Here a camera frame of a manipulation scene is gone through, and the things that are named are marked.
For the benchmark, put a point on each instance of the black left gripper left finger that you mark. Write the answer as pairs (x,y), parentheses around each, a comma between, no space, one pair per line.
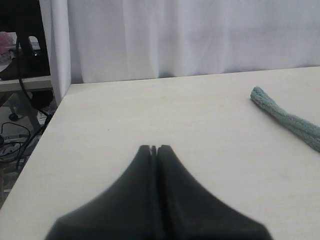
(127,210)

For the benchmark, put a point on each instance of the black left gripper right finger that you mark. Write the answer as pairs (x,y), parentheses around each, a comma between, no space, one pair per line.
(191,212)

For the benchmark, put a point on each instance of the green fuzzy scarf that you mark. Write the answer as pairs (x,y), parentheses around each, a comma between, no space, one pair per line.
(306,131)

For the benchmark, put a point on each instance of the grey side table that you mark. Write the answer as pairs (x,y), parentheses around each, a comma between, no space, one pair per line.
(12,87)

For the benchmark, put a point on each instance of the white curtain backdrop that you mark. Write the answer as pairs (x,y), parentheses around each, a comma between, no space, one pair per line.
(91,41)

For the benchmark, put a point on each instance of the dark device on side table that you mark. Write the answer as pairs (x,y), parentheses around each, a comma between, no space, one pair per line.
(24,18)

